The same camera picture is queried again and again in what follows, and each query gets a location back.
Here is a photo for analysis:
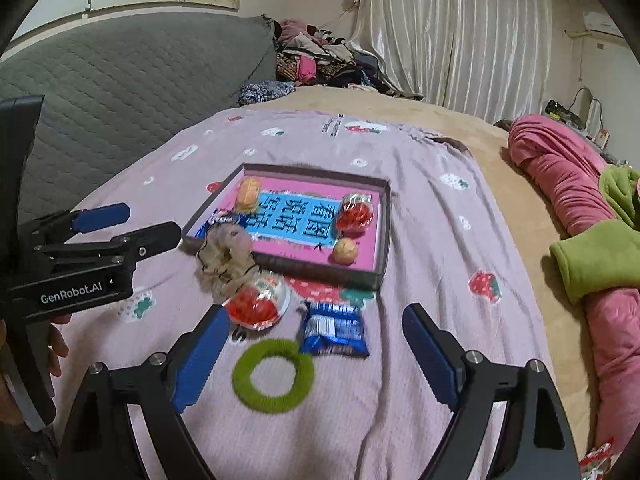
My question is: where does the white arched stand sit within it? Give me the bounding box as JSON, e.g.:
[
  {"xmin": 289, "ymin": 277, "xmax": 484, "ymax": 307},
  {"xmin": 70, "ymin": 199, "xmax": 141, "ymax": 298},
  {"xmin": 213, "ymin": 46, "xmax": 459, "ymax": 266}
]
[{"xmin": 572, "ymin": 86, "xmax": 603, "ymax": 133}]

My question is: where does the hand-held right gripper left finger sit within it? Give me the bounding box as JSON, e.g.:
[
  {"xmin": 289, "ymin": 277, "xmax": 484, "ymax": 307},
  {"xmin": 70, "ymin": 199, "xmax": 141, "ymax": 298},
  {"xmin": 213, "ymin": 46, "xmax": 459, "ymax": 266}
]
[{"xmin": 55, "ymin": 304, "xmax": 232, "ymax": 480}]

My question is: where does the cluttered side table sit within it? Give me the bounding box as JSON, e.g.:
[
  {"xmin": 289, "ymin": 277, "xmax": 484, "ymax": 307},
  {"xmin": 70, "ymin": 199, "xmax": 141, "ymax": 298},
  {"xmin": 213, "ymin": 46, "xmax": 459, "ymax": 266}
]
[{"xmin": 545, "ymin": 99, "xmax": 621, "ymax": 161}]

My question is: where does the white shiny curtain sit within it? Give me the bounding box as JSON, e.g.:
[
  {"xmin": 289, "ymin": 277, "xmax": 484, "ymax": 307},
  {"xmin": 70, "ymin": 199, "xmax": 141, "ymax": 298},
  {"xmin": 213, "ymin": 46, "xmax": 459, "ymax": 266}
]
[{"xmin": 345, "ymin": 0, "xmax": 553, "ymax": 123}]

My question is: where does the grey quilted headboard cover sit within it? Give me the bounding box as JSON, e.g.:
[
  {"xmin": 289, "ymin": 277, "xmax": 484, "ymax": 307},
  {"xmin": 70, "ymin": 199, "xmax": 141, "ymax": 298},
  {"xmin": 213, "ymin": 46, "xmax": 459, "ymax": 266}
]
[{"xmin": 0, "ymin": 14, "xmax": 278, "ymax": 241}]

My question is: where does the person's left hand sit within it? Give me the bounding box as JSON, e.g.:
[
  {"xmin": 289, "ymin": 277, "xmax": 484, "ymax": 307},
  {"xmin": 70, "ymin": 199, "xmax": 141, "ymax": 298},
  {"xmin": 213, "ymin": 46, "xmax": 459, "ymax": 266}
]
[{"xmin": 44, "ymin": 322, "xmax": 70, "ymax": 377}]

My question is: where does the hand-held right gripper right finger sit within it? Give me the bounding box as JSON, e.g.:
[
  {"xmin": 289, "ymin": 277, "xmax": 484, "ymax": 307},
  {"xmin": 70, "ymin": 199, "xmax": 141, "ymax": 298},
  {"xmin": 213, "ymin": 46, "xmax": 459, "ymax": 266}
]
[{"xmin": 401, "ymin": 302, "xmax": 581, "ymax": 480}]

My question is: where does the green fleece blanket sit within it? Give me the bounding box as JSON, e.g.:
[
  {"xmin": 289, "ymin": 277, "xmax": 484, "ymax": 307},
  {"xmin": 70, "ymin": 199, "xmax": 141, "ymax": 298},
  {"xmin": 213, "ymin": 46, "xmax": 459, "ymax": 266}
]
[{"xmin": 549, "ymin": 165, "xmax": 640, "ymax": 305}]

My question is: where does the tan bed blanket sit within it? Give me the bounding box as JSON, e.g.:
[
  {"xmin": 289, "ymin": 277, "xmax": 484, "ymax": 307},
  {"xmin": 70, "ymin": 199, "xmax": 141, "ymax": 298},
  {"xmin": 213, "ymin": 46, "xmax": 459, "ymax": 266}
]
[{"xmin": 240, "ymin": 85, "xmax": 601, "ymax": 441}]

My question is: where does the walnut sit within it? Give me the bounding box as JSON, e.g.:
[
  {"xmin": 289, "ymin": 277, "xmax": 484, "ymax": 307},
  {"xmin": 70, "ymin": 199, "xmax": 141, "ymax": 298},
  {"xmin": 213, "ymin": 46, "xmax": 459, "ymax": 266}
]
[{"xmin": 332, "ymin": 237, "xmax": 359, "ymax": 266}]

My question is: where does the clear egg with red candy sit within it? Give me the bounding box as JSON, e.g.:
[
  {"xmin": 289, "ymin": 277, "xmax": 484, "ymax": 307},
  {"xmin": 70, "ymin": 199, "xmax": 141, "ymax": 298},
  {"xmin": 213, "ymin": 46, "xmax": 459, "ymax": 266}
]
[
  {"xmin": 334, "ymin": 192, "xmax": 376, "ymax": 233},
  {"xmin": 221, "ymin": 270, "xmax": 292, "ymax": 332}
]

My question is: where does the pink quilt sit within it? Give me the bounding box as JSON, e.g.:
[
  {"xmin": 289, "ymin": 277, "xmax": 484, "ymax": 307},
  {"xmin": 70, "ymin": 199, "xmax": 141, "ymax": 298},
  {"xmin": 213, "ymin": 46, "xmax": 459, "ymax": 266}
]
[{"xmin": 507, "ymin": 114, "xmax": 640, "ymax": 461}]

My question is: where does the beige mesh scrunchie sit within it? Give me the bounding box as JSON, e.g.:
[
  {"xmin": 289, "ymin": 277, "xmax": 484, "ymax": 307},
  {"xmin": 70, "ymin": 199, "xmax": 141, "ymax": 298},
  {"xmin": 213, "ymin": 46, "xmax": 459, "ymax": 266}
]
[{"xmin": 195, "ymin": 224, "xmax": 261, "ymax": 303}]

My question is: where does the white air conditioner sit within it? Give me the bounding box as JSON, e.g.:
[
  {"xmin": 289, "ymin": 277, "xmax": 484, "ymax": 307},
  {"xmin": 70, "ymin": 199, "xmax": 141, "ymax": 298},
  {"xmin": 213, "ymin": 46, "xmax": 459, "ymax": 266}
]
[{"xmin": 582, "ymin": 10, "xmax": 626, "ymax": 38}]

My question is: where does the red white snack packet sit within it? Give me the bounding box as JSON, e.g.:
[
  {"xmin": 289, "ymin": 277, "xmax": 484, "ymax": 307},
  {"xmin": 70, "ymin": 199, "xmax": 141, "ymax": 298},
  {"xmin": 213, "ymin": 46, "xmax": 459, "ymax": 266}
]
[{"xmin": 582, "ymin": 437, "xmax": 618, "ymax": 480}]

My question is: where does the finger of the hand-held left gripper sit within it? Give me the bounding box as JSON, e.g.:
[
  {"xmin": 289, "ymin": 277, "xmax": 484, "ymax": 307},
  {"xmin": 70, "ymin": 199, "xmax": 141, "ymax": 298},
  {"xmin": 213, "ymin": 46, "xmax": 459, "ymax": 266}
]
[
  {"xmin": 22, "ymin": 203, "xmax": 132, "ymax": 247},
  {"xmin": 32, "ymin": 221, "xmax": 182, "ymax": 281}
]

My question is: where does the pink printed bed sheet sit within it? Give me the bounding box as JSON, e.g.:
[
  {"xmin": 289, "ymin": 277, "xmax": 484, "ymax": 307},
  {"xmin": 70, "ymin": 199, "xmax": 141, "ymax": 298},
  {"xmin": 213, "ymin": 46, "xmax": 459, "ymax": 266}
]
[{"xmin": 52, "ymin": 107, "xmax": 556, "ymax": 480}]

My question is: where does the blue patterned cloth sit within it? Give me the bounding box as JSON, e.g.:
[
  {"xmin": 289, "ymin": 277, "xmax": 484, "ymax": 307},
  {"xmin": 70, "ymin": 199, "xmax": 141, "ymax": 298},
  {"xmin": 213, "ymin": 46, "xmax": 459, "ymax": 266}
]
[{"xmin": 236, "ymin": 81, "xmax": 297, "ymax": 107}]

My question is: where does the pile of clothes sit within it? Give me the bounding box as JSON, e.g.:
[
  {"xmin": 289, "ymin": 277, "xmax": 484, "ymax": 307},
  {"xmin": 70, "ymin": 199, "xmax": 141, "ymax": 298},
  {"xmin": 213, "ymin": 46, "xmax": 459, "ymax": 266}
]
[{"xmin": 272, "ymin": 19, "xmax": 426, "ymax": 101}]

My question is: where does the blue snack packet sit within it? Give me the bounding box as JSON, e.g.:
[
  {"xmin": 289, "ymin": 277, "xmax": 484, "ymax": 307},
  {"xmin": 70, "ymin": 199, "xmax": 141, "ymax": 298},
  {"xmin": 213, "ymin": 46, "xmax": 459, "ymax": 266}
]
[
  {"xmin": 195, "ymin": 208, "xmax": 248, "ymax": 241},
  {"xmin": 298, "ymin": 300, "xmax": 371, "ymax": 359}
]

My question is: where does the yellow biscuit packet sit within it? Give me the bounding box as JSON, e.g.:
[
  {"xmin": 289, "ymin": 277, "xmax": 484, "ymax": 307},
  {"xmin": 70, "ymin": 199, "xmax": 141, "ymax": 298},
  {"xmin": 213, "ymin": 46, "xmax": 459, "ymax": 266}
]
[{"xmin": 235, "ymin": 176, "xmax": 263, "ymax": 213}]

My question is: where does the green fuzzy ring scrunchie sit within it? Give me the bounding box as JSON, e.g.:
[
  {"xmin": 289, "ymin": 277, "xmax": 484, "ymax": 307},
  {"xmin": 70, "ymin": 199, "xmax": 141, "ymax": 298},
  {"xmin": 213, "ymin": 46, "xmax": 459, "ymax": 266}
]
[{"xmin": 232, "ymin": 338, "xmax": 317, "ymax": 415}]

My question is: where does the dark grey cardboard box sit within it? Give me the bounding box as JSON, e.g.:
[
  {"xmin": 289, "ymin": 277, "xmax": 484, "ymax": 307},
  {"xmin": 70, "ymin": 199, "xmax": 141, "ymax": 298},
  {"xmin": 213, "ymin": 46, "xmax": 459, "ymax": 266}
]
[{"xmin": 181, "ymin": 162, "xmax": 392, "ymax": 292}]

